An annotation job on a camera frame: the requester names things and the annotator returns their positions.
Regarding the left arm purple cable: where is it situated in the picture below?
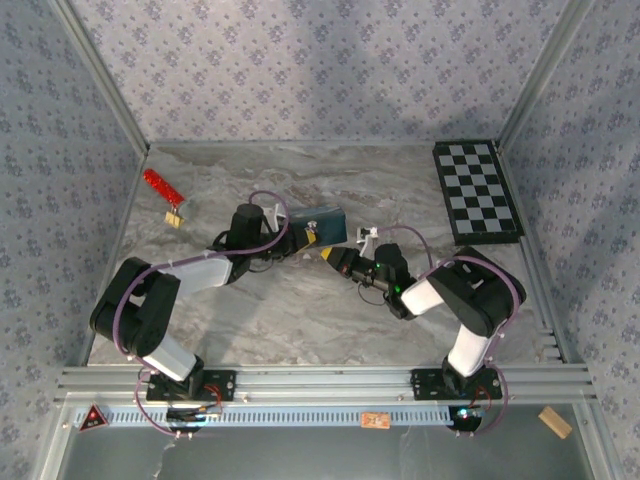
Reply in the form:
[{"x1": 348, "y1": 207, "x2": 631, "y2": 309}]
[{"x1": 112, "y1": 190, "x2": 292, "y2": 441}]

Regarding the small controller board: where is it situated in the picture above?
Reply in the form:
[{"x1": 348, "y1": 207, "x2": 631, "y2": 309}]
[
  {"x1": 448, "y1": 402, "x2": 494, "y2": 432},
  {"x1": 166, "y1": 404, "x2": 225, "y2": 427}
]

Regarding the red triangle warning sticker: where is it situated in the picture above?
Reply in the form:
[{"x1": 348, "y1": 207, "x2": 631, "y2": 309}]
[{"x1": 78, "y1": 403, "x2": 111, "y2": 433}]

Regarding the aluminium side rail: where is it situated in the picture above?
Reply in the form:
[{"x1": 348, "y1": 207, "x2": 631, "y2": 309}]
[
  {"x1": 77, "y1": 142, "x2": 154, "y2": 367},
  {"x1": 495, "y1": 140, "x2": 571, "y2": 362}
]

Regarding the wooden block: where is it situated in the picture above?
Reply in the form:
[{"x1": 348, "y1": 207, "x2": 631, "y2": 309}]
[{"x1": 537, "y1": 405, "x2": 574, "y2": 441}]

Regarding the orange label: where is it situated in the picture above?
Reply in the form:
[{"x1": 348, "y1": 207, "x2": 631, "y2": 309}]
[{"x1": 360, "y1": 411, "x2": 392, "y2": 431}]

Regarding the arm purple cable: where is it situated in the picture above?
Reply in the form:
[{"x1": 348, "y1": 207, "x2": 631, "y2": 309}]
[
  {"x1": 374, "y1": 225, "x2": 522, "y2": 439},
  {"x1": 112, "y1": 190, "x2": 292, "y2": 441}
]

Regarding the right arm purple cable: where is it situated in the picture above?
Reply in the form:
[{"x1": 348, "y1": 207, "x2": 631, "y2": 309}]
[{"x1": 374, "y1": 225, "x2": 522, "y2": 439}]

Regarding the red stick with wooden block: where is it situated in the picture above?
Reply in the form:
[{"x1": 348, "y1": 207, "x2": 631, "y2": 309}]
[{"x1": 142, "y1": 168, "x2": 186, "y2": 208}]

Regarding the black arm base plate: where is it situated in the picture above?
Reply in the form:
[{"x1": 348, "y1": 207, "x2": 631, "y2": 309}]
[
  {"x1": 410, "y1": 368, "x2": 502, "y2": 402},
  {"x1": 145, "y1": 368, "x2": 238, "y2": 403}
]

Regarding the black grey checkerboard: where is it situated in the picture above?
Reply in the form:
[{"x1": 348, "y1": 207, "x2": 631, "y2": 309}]
[{"x1": 432, "y1": 140, "x2": 526, "y2": 246}]

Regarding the aluminium frame post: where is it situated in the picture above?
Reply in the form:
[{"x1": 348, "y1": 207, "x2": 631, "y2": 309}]
[
  {"x1": 48, "y1": 0, "x2": 152, "y2": 150},
  {"x1": 498, "y1": 0, "x2": 597, "y2": 147}
]

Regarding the slotted cable duct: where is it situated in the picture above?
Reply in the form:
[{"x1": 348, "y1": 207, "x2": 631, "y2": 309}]
[{"x1": 74, "y1": 405, "x2": 452, "y2": 428}]

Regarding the long aluminium base rail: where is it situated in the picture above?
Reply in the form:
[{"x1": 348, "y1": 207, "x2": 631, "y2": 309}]
[{"x1": 54, "y1": 363, "x2": 596, "y2": 404}]

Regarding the starry night print box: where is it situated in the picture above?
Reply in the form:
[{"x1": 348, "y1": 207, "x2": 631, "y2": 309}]
[{"x1": 287, "y1": 204, "x2": 350, "y2": 247}]

